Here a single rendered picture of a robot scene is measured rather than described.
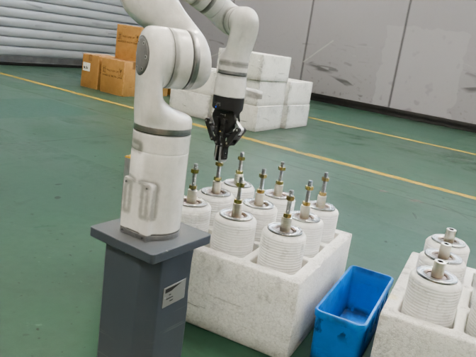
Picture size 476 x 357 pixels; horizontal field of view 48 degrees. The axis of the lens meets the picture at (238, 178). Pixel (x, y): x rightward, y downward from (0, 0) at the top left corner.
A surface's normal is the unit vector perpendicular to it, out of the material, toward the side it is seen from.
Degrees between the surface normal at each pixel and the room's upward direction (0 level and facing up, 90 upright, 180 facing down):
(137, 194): 90
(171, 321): 90
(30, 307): 0
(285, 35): 90
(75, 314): 0
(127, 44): 90
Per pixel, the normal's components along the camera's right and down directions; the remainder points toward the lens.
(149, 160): -0.19, 0.22
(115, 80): -0.59, 0.13
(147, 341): 0.17, 0.27
